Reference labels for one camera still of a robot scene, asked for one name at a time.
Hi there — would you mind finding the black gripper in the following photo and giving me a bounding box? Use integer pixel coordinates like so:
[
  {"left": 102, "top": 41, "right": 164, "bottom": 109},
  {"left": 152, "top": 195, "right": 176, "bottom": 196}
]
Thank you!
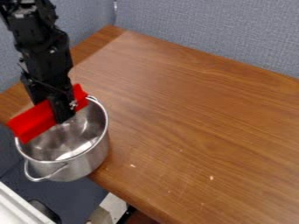
[{"left": 17, "top": 29, "right": 78, "bottom": 124}]

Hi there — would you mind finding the red block object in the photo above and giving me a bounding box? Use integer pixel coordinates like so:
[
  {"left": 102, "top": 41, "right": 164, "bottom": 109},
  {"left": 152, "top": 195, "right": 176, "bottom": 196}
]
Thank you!
[{"left": 5, "top": 84, "right": 89, "bottom": 144}]

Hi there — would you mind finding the metal pot with handle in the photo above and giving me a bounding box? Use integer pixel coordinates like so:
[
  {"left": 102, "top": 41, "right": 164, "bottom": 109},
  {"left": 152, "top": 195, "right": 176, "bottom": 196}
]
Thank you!
[{"left": 13, "top": 95, "right": 109, "bottom": 182}]

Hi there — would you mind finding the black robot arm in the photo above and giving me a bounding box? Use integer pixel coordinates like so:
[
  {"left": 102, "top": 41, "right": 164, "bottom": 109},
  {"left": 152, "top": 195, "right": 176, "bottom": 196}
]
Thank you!
[{"left": 0, "top": 0, "right": 77, "bottom": 123}]

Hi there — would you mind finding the white box under table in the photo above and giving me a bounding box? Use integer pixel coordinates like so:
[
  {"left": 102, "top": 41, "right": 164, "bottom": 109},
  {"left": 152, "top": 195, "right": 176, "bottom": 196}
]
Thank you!
[{"left": 0, "top": 181, "right": 58, "bottom": 224}]

